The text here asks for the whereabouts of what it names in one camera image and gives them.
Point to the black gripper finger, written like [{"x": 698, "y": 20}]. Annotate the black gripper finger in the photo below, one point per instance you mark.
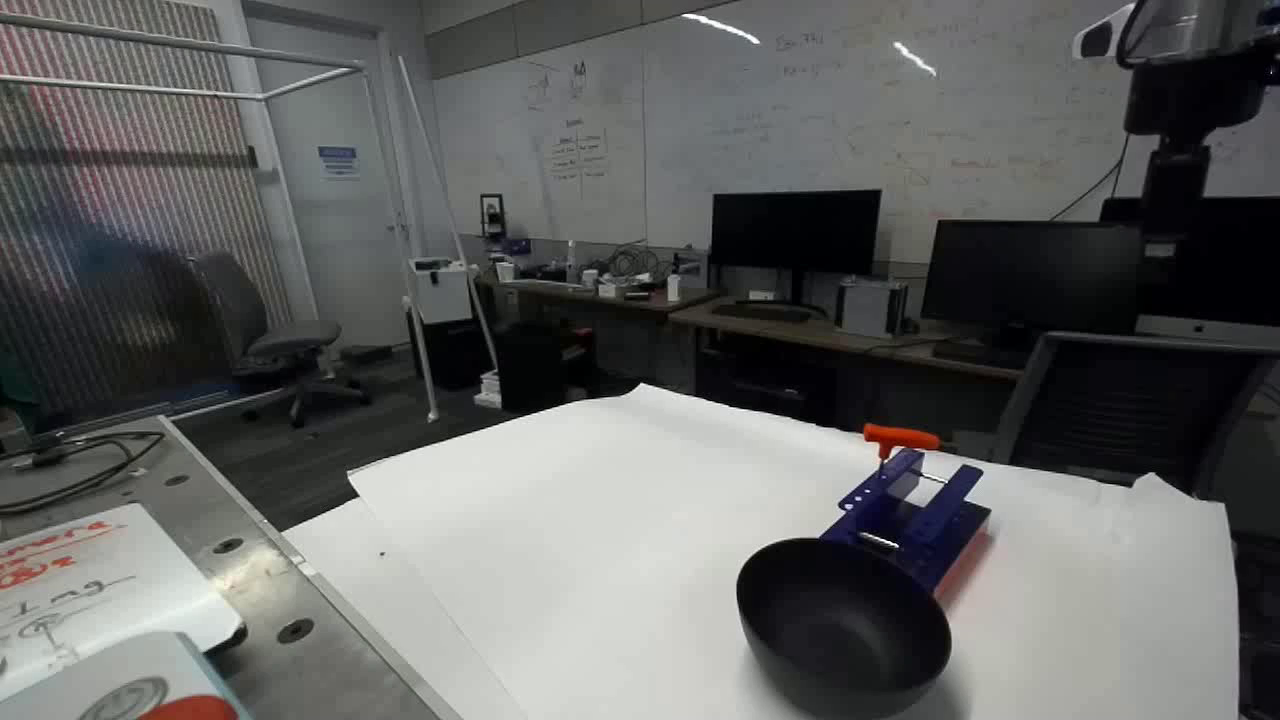
[{"x": 1179, "y": 184}]

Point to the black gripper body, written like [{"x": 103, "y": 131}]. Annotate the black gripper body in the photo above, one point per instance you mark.
[{"x": 1190, "y": 95}]

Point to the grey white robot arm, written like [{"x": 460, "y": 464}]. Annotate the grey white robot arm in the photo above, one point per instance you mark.
[{"x": 1203, "y": 25}]

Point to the black bowl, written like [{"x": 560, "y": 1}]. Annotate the black bowl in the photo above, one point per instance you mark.
[{"x": 841, "y": 626}]

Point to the black monitor with silver base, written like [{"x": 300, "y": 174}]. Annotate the black monitor with silver base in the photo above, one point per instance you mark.
[{"x": 1232, "y": 261}]

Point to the wide black computer monitor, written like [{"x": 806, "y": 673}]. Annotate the wide black computer monitor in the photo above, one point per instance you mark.
[{"x": 1028, "y": 276}]

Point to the grey mesh office chair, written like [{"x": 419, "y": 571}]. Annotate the grey mesh office chair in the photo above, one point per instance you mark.
[{"x": 1127, "y": 400}]

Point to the white desktop computer box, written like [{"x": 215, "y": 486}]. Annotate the white desktop computer box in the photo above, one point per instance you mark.
[{"x": 868, "y": 307}]

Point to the small black computer monitor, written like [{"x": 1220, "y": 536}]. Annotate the small black computer monitor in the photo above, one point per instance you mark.
[{"x": 792, "y": 228}]

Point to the long wooden office desk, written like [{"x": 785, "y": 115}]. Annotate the long wooden office desk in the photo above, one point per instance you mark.
[{"x": 803, "y": 333}]

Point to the blue plastic rack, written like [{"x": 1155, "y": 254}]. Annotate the blue plastic rack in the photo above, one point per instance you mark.
[{"x": 922, "y": 514}]

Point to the black keyboard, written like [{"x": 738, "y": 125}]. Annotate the black keyboard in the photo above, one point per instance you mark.
[{"x": 770, "y": 310}]

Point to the large white paper sheet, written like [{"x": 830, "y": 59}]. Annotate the large white paper sheet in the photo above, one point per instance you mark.
[{"x": 603, "y": 560}]

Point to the white cart with box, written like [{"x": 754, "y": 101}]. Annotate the white cart with box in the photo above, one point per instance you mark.
[{"x": 443, "y": 289}]

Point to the blue door sign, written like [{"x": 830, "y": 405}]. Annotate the blue door sign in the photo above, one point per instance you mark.
[{"x": 337, "y": 163}]

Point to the white paper sheet underneath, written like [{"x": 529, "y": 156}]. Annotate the white paper sheet underneath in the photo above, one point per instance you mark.
[{"x": 362, "y": 575}]

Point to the dark swivel office chair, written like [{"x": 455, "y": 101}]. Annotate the dark swivel office chair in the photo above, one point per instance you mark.
[{"x": 261, "y": 333}]

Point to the white handwritten paper sheet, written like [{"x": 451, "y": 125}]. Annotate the white handwritten paper sheet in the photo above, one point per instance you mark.
[{"x": 95, "y": 587}]

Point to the white red round container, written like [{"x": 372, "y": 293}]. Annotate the white red round container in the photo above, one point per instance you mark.
[{"x": 132, "y": 682}]

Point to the black wall device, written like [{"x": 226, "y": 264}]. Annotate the black wall device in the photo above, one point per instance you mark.
[{"x": 492, "y": 216}]

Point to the aluminium frame rail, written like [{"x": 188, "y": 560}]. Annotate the aluminium frame rail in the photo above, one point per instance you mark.
[{"x": 172, "y": 66}]

